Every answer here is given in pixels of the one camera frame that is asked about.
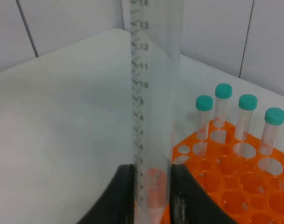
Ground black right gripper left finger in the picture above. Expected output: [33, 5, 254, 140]
[78, 164, 135, 224]

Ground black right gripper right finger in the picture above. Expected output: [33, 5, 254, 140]
[169, 164, 236, 224]

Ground teal capped handled tube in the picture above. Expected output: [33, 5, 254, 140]
[129, 0, 183, 224]

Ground orange test tube rack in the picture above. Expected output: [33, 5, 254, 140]
[162, 122, 284, 224]

